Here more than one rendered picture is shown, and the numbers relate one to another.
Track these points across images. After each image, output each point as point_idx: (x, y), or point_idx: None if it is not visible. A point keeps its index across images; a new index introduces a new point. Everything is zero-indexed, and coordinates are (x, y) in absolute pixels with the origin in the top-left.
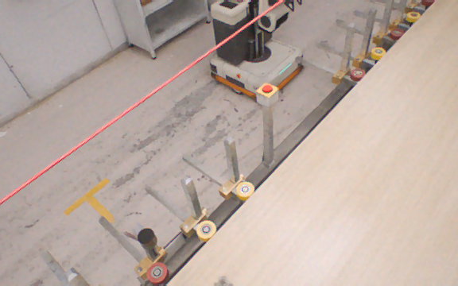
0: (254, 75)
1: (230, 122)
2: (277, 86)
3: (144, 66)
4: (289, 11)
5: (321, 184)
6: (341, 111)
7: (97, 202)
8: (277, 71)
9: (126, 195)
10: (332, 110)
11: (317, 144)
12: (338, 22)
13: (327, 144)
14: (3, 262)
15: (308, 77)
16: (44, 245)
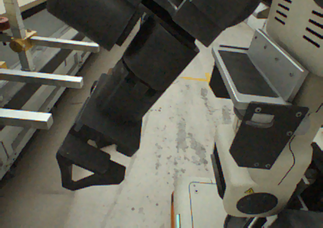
0: (202, 181)
1: (187, 161)
2: (173, 226)
3: None
4: (226, 190)
5: None
6: (19, 2)
7: (200, 80)
8: (183, 213)
9: (190, 86)
10: (28, 2)
11: None
12: (45, 115)
13: None
14: (202, 57)
15: None
16: (196, 63)
